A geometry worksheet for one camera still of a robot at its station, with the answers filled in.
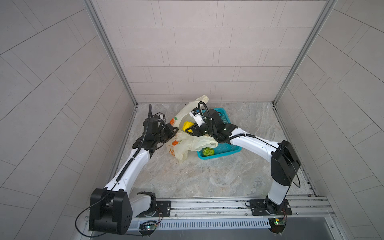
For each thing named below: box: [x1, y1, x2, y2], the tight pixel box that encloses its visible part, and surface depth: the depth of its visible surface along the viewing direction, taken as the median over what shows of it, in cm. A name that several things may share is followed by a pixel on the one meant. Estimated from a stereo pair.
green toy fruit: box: [202, 147, 215, 157], surface depth 86 cm
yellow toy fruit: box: [182, 121, 195, 133], surface depth 79 cm
